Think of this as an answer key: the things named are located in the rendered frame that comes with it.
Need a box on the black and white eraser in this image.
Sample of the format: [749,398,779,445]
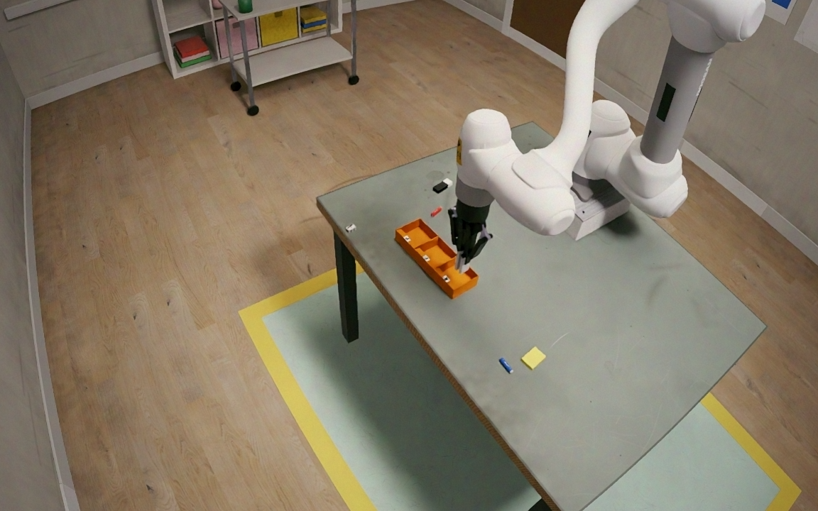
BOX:
[433,179,452,194]

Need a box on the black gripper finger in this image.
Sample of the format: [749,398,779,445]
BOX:
[459,223,493,274]
[447,206,466,270]

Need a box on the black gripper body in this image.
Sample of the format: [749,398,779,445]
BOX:
[456,198,491,234]

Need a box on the orange three-compartment tray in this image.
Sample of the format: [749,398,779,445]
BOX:
[395,218,479,300]

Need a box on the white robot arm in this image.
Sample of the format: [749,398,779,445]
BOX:
[455,0,765,236]

